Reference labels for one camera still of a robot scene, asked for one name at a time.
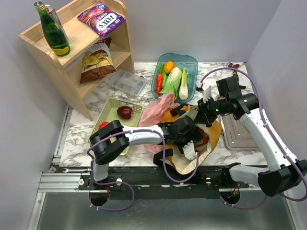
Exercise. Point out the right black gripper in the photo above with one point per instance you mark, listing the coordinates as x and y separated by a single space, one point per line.
203 115

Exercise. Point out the orange tote bag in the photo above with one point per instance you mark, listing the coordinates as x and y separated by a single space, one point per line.
209 140

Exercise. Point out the green celery stalk bunch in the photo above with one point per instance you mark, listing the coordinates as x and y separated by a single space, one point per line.
183 91

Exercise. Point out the napa cabbage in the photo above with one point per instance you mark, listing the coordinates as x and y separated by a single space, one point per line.
172 82

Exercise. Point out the pink plastic grocery bag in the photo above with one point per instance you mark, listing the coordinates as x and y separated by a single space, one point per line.
154 111

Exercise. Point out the orange carrot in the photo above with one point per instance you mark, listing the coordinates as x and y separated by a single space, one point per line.
159 83

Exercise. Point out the orange tangerine fruit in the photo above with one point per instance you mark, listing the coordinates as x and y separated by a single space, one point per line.
168 67

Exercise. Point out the red tomato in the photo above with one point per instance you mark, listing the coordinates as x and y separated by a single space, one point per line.
102 125

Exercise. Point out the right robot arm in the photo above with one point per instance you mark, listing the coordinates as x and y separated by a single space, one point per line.
284 170

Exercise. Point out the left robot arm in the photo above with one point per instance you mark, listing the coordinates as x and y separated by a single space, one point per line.
109 142

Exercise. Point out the silver metal tray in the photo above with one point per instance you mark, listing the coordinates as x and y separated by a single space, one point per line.
236 136

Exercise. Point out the teal transparent plastic container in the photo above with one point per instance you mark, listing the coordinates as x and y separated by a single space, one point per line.
182 61

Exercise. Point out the light green plastic basket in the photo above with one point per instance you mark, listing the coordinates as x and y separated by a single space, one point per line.
109 113

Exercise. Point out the clear plastic compartment box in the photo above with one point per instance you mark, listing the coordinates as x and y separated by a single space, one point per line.
127 82

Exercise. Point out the red apple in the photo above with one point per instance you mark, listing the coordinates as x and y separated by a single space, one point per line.
125 112

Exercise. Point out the brown potato chips bag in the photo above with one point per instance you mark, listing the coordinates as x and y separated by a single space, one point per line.
97 61

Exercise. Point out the purple Fox's candy bag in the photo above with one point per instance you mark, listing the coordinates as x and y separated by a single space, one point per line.
101 19

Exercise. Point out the wooden shelf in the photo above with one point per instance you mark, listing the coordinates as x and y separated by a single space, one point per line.
65 72

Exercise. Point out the green glass bottle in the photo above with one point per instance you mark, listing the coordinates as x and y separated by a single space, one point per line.
53 33

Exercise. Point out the red silver soda can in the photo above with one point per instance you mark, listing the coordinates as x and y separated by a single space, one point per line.
51 11

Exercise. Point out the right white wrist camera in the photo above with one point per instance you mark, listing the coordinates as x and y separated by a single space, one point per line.
206 92

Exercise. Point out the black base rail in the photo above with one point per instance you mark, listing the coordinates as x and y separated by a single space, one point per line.
152 183

